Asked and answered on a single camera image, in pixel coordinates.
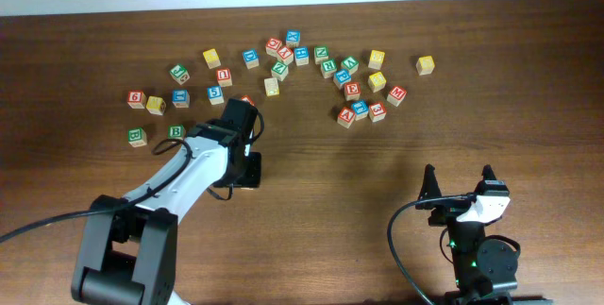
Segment yellow block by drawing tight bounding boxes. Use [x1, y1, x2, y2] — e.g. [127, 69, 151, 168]
[367, 72, 387, 93]
[368, 50, 385, 70]
[263, 77, 279, 96]
[145, 96, 166, 115]
[416, 56, 435, 76]
[202, 48, 221, 69]

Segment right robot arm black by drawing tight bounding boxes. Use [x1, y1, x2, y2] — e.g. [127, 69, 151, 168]
[416, 164, 521, 304]

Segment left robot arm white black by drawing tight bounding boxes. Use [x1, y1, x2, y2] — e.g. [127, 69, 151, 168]
[71, 120, 257, 305]

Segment red block K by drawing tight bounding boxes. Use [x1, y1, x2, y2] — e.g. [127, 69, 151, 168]
[240, 95, 256, 107]

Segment green block B right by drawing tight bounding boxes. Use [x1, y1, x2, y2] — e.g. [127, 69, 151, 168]
[168, 125, 186, 140]

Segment green block b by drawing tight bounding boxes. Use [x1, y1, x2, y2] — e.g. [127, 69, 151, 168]
[127, 127, 147, 147]
[168, 125, 186, 140]

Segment blue block 5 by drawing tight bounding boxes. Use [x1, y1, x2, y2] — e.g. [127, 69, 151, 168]
[207, 86, 225, 105]

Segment red block 3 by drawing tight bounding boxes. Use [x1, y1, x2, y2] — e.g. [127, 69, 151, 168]
[369, 102, 387, 122]

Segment red block M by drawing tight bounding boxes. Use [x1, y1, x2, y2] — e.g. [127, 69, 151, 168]
[387, 86, 407, 107]

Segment red block U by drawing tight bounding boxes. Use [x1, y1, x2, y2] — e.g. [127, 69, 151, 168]
[216, 68, 232, 87]

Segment blue block left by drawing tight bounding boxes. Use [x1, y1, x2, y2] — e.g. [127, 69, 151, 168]
[172, 90, 190, 109]

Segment blue block bottom right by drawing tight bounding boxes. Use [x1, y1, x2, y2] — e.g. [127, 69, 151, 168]
[351, 100, 369, 121]

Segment green block Z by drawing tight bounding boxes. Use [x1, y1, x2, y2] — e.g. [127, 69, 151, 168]
[271, 61, 289, 81]

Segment red block A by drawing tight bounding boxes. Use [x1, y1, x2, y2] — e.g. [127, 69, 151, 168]
[337, 108, 356, 128]

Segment blue block D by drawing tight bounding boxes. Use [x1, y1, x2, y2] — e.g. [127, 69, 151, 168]
[243, 49, 260, 69]

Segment green block B left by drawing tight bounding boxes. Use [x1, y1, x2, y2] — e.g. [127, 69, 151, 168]
[127, 127, 147, 147]

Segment green block J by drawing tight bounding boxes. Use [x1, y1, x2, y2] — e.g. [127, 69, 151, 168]
[169, 63, 191, 85]

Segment red block E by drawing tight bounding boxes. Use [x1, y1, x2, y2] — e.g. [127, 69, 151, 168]
[344, 82, 361, 101]

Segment red block C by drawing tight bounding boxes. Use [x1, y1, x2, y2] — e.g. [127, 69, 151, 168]
[265, 38, 282, 57]

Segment blue block H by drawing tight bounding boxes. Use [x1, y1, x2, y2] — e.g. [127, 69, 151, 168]
[294, 46, 310, 66]

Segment green block R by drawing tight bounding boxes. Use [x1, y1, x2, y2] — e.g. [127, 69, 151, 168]
[320, 59, 337, 78]

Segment blue block P right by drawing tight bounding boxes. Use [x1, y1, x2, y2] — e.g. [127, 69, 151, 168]
[333, 69, 352, 90]

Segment red block 6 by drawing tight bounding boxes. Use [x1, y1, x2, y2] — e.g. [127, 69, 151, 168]
[126, 91, 146, 109]

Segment green block N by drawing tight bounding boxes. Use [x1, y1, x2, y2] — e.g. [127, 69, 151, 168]
[314, 45, 329, 64]

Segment blue block X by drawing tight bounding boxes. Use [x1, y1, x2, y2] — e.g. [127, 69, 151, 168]
[285, 30, 301, 48]

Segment green block V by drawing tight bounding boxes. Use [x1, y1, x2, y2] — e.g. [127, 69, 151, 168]
[341, 56, 359, 75]

